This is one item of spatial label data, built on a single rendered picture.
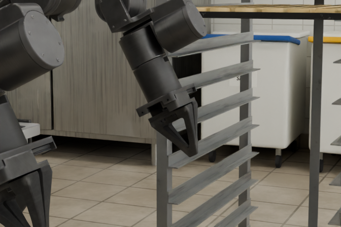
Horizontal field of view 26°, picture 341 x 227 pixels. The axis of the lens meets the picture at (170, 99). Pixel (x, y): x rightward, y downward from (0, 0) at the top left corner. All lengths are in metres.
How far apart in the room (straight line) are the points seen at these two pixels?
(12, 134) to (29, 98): 3.85
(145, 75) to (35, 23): 0.42
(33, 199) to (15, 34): 0.15
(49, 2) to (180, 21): 0.20
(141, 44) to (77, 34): 3.26
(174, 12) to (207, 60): 3.21
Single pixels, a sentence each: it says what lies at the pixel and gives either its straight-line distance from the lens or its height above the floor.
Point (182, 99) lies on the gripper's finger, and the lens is 1.07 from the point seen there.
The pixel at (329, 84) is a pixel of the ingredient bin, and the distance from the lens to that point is 4.11.
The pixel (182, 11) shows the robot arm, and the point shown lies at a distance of 1.07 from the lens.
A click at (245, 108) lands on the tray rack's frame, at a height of 0.64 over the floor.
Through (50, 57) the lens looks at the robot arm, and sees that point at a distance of 0.68.
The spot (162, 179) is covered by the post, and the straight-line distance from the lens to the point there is 1.81.
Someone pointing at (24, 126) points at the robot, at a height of 0.82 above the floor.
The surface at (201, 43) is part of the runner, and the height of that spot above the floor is 0.88.
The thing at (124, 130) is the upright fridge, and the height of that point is 0.21.
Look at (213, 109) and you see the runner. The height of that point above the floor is 0.69.
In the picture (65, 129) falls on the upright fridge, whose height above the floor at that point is 0.19.
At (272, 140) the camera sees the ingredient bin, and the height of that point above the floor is 0.17.
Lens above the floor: 1.01
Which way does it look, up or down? 8 degrees down
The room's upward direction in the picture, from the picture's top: straight up
